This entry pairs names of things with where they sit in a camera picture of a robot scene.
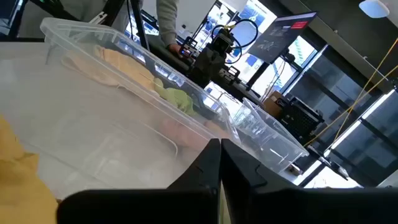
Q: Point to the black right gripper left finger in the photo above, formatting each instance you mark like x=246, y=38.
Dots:
x=192, y=202

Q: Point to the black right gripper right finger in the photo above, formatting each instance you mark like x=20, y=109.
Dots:
x=280, y=205

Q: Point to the green towel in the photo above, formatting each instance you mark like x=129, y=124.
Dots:
x=177, y=98

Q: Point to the orange striped cloth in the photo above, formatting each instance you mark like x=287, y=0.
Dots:
x=183, y=133

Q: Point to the beige towel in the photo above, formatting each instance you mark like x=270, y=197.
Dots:
x=130, y=68

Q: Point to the yellow towel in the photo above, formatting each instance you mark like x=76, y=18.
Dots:
x=18, y=186

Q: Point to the person's hand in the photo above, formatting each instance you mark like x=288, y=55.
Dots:
x=174, y=48

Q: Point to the person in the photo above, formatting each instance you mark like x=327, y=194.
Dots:
x=168, y=18

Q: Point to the brown cardboard box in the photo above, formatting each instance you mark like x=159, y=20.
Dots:
x=273, y=105

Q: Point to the dark computer monitor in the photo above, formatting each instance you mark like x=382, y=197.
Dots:
x=280, y=37

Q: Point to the black perforated computer case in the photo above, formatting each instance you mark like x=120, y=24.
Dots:
x=298, y=119

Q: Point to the white ceiling lamp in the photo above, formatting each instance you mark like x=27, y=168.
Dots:
x=373, y=7

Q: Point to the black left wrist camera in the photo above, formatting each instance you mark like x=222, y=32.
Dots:
x=222, y=42

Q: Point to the black frame post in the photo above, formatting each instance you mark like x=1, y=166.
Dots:
x=138, y=25

